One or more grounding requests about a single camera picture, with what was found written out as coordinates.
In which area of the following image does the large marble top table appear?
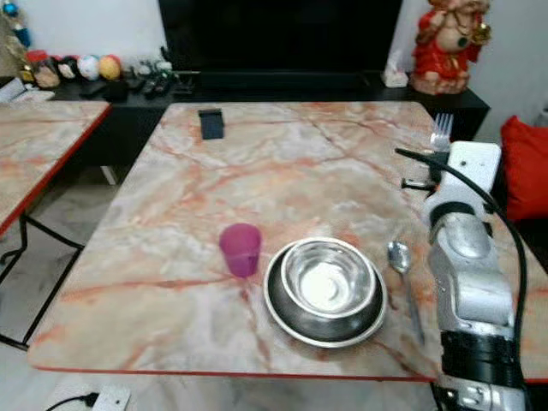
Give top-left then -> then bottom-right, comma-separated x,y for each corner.
27,101 -> 548,384

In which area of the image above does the black power strip cable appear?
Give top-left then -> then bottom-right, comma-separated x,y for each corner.
45,392 -> 99,411

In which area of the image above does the black and white toy ball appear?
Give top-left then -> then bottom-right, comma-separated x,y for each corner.
57,56 -> 79,80

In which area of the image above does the steel bowl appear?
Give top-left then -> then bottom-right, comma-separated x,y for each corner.
279,238 -> 378,319

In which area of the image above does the steel spoon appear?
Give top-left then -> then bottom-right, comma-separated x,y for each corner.
386,241 -> 426,345

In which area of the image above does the brown toy figure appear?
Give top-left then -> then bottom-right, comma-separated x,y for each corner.
36,65 -> 61,89

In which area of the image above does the black television cabinet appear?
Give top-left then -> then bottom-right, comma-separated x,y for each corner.
43,72 -> 491,168

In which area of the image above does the marble table with black legs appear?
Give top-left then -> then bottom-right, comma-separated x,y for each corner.
0,101 -> 112,352

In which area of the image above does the white power strip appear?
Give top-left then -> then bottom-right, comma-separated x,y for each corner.
92,385 -> 131,411

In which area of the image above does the red cushion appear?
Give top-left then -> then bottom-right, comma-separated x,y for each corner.
501,116 -> 548,222

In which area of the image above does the red capped toy figure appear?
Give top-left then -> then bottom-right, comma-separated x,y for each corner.
26,50 -> 50,74

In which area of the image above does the steel plate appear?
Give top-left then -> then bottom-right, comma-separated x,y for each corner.
263,237 -> 389,348

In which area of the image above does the black television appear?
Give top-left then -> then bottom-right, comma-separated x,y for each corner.
158,0 -> 403,75

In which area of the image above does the yellow orange toy ball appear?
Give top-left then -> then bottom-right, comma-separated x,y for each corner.
98,54 -> 122,81

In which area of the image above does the pink plastic cup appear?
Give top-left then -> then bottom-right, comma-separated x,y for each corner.
219,223 -> 263,279

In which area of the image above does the white and blue toy ball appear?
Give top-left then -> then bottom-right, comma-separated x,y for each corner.
77,55 -> 100,80

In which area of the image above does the small black box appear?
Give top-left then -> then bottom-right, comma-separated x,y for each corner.
199,109 -> 226,140

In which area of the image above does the steel fork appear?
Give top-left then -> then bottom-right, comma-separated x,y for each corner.
432,113 -> 455,153

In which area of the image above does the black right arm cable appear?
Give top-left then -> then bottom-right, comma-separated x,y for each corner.
395,147 -> 530,360

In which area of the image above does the red Ganesha statue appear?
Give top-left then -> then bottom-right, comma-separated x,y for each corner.
411,0 -> 491,95

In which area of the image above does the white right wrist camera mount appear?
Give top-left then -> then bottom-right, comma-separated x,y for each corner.
437,140 -> 503,211

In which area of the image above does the white tissue box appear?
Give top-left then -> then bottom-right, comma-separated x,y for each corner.
383,50 -> 409,88

